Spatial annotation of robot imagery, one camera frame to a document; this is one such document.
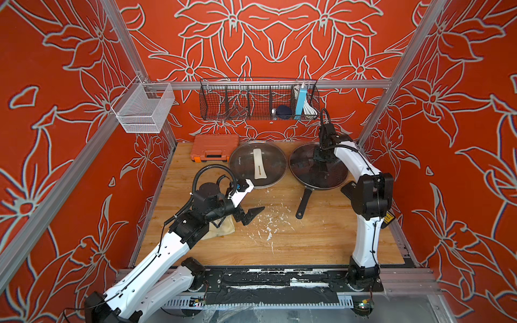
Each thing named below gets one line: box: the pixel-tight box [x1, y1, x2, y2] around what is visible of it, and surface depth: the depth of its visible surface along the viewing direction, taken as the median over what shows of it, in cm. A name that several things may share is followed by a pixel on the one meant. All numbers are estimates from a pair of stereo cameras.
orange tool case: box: [190, 133, 239, 163], surface depth 116 cm
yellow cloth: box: [201, 214, 236, 241], surface depth 86 cm
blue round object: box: [276, 104, 293, 120], surface depth 97 cm
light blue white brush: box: [294, 82, 318, 120], surface depth 92 cm
